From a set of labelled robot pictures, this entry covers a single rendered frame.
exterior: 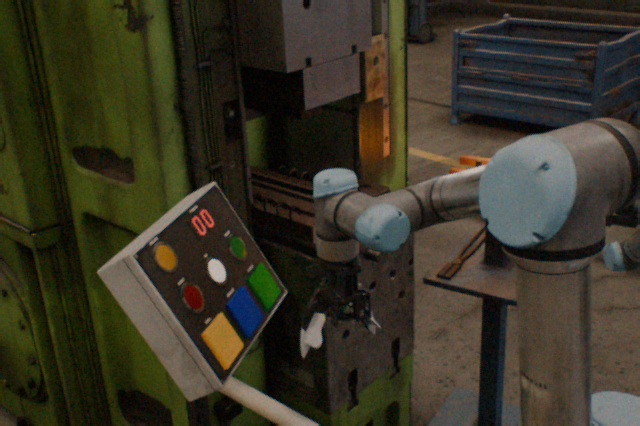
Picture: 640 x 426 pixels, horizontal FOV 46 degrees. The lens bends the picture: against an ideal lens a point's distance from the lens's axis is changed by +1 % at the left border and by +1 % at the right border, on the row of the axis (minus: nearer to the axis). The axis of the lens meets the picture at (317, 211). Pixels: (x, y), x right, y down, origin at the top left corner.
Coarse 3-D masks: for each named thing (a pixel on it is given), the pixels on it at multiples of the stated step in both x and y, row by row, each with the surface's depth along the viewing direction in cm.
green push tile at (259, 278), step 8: (256, 272) 149; (264, 272) 151; (248, 280) 146; (256, 280) 148; (264, 280) 150; (272, 280) 152; (256, 288) 147; (264, 288) 149; (272, 288) 151; (256, 296) 147; (264, 296) 148; (272, 296) 150; (264, 304) 147
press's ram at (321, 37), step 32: (256, 0) 163; (288, 0) 159; (320, 0) 166; (352, 0) 174; (256, 32) 166; (288, 32) 161; (320, 32) 168; (352, 32) 177; (256, 64) 169; (288, 64) 163
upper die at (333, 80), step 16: (320, 64) 171; (336, 64) 175; (352, 64) 179; (256, 80) 178; (272, 80) 175; (288, 80) 171; (304, 80) 168; (320, 80) 172; (336, 80) 176; (352, 80) 181; (256, 96) 180; (272, 96) 176; (288, 96) 173; (304, 96) 169; (320, 96) 173; (336, 96) 178
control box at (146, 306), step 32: (160, 224) 135; (192, 224) 139; (224, 224) 148; (128, 256) 122; (192, 256) 135; (224, 256) 143; (256, 256) 153; (128, 288) 125; (160, 288) 125; (224, 288) 139; (160, 320) 126; (192, 320) 128; (160, 352) 128; (192, 352) 126; (192, 384) 129; (224, 384) 128
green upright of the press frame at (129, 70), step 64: (64, 0) 176; (128, 0) 151; (192, 0) 158; (64, 64) 180; (128, 64) 158; (192, 64) 161; (64, 128) 185; (128, 128) 175; (128, 192) 174; (128, 320) 207; (128, 384) 217; (256, 384) 202
